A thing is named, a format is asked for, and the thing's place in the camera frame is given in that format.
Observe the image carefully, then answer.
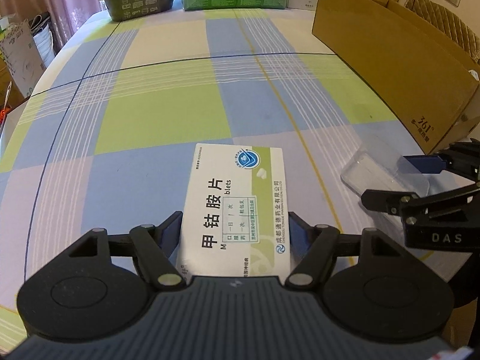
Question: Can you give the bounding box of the clear plastic tray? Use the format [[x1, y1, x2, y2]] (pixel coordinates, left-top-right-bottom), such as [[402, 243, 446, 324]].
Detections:
[[340, 133, 430, 197]]

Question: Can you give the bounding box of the white green tablet box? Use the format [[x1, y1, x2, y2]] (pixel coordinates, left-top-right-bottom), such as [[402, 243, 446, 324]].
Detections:
[[176, 143, 291, 281]]

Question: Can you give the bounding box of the brown cardboard box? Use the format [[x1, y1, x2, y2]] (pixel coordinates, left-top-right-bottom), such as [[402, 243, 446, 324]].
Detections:
[[312, 0, 479, 154]]

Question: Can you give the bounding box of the checked pastel tablecloth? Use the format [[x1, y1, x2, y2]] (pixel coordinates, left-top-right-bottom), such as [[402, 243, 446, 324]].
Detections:
[[0, 6, 474, 353]]

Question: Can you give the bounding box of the quilted brown chair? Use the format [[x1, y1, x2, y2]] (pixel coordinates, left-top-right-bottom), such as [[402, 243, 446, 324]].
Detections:
[[404, 0, 479, 64]]

